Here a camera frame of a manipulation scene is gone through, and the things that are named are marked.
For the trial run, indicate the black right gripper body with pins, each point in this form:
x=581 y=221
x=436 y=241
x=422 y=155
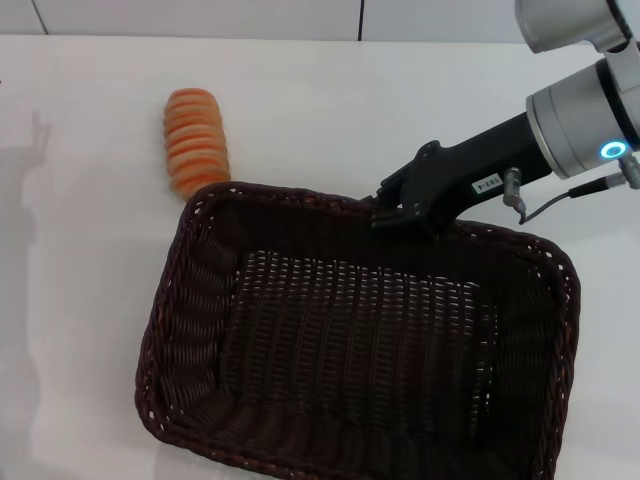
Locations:
x=460 y=170

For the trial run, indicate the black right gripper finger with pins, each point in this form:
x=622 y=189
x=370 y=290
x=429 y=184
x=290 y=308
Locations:
x=382 y=201
x=392 y=220

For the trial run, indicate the orange striped bread loaf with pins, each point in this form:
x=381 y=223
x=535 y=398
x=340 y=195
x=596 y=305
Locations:
x=196 y=140

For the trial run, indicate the dark brown woven basket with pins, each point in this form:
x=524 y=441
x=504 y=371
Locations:
x=350 y=340

